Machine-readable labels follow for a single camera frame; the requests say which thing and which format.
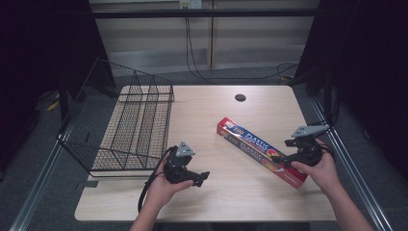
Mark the red plastic wrap box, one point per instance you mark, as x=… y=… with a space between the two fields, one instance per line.
x=250 y=142

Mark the black horizontal bar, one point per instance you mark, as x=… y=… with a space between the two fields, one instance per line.
x=205 y=13

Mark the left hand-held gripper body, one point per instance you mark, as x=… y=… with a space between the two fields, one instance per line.
x=175 y=166

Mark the metal floor rail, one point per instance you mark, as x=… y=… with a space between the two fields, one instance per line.
x=356 y=179
x=35 y=189

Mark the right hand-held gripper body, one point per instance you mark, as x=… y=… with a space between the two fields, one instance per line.
x=307 y=153

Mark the white wall socket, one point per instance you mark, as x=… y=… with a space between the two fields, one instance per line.
x=190 y=4

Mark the yellow and grey floor object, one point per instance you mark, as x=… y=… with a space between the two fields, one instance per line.
x=48 y=101

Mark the person's right hand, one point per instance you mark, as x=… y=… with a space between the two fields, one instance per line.
x=322 y=173

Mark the person's left hand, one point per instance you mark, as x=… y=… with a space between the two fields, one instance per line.
x=163 y=189

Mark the black stand post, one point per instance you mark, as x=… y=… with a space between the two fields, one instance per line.
x=63 y=99

